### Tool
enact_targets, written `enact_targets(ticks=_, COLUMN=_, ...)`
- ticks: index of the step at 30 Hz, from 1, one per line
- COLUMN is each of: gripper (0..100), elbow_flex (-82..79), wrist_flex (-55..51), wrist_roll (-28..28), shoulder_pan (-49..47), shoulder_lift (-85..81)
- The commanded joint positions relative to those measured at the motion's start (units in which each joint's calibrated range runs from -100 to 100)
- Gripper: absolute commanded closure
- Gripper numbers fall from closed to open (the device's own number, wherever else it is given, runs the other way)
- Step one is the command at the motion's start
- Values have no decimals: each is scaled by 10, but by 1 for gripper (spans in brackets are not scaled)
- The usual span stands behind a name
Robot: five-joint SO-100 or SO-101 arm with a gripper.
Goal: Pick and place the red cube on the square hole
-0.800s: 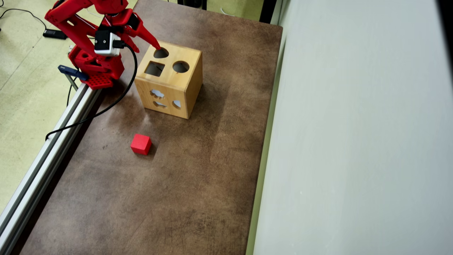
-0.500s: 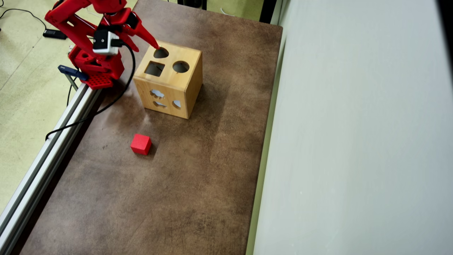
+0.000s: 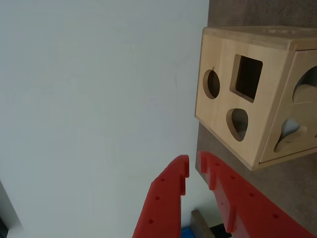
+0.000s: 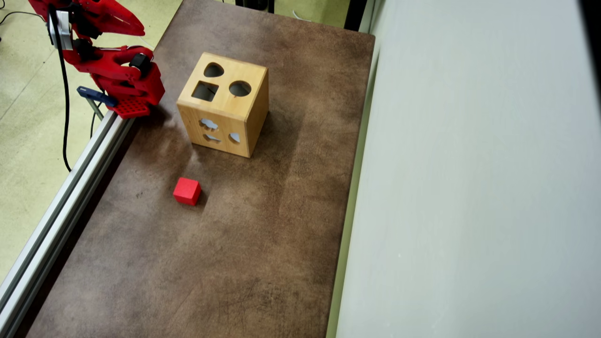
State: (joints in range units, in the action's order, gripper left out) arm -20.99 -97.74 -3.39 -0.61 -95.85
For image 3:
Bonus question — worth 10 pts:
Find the wooden shape sorter box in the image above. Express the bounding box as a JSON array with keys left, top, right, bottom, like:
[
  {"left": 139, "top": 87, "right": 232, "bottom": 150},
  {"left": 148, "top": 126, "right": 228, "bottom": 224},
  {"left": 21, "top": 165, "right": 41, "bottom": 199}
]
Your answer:
[{"left": 195, "top": 25, "right": 317, "bottom": 171}]

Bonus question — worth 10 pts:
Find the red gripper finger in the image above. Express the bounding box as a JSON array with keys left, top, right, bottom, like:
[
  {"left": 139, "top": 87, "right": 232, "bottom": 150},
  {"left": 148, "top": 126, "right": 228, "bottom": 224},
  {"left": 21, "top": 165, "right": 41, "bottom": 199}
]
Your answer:
[
  {"left": 197, "top": 151, "right": 317, "bottom": 238},
  {"left": 132, "top": 155, "right": 190, "bottom": 238}
]

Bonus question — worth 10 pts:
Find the blue handled clamp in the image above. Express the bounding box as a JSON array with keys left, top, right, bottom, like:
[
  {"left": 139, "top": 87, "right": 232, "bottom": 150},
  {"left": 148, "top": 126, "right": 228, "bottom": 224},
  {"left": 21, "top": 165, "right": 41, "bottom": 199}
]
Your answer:
[{"left": 180, "top": 209, "right": 213, "bottom": 238}]

